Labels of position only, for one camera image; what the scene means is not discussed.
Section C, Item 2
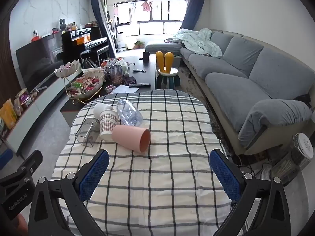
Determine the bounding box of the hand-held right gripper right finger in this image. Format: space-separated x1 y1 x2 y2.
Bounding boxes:
210 149 299 236

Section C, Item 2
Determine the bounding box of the white paper sheet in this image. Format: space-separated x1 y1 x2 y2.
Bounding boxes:
108 85 139 94

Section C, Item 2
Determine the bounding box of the black piano bench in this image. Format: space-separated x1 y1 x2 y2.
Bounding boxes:
80 45 110 65

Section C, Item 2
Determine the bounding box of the black television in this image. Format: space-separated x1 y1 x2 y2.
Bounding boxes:
15 33 64 92

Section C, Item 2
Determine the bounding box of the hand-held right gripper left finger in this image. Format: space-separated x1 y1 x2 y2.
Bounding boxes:
28 149 110 236

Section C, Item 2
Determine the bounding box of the grey transparent square cup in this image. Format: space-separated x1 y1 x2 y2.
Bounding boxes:
74 118 101 148

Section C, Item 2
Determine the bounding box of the grey sofa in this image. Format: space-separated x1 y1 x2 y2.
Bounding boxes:
145 29 313 156

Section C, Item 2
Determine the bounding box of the black piano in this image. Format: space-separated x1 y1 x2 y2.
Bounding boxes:
61 27 110 65

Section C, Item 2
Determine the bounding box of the white television cabinet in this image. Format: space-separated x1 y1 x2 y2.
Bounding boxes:
0 71 83 154

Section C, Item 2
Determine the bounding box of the white tiered candy dish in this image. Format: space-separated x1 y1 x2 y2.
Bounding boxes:
54 59 106 105

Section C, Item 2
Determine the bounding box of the pink cup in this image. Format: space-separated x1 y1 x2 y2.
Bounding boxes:
112 124 151 155

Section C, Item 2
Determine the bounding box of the white electric heater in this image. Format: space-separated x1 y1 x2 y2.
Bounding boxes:
269 133 314 186

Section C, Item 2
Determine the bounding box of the white cup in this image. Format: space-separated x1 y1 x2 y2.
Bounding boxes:
93 102 114 120

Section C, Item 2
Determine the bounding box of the patterned paper cup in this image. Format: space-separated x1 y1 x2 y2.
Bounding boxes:
100 110 119 142

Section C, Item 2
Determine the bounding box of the blue curtain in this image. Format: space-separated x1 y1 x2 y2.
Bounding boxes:
181 0 207 31
89 0 116 58

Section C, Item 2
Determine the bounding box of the yellow rabbit ear stool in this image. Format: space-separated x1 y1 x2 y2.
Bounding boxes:
156 51 180 90

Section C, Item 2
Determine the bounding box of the clear plastic bottle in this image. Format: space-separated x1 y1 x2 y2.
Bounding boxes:
116 99 144 128

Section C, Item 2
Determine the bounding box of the black cable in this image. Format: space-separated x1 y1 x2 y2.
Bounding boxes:
231 155 273 177

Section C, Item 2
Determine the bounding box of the clear snack jar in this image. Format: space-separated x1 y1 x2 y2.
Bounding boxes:
109 65 123 86

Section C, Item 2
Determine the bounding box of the purple snack packet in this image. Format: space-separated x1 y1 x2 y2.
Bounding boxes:
13 88 33 116

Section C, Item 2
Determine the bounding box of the dark coffee table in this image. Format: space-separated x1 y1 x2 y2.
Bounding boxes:
60 55 158 126

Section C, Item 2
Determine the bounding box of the yellow snack packet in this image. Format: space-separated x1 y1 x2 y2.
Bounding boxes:
0 99 18 129

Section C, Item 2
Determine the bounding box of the checked tablecloth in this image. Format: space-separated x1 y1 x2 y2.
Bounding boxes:
50 88 246 236

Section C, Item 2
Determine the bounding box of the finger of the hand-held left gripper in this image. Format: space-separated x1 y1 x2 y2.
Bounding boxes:
0 149 13 171
15 150 43 178

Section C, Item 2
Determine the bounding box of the light blue blanket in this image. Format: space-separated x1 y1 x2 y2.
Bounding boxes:
166 28 223 59

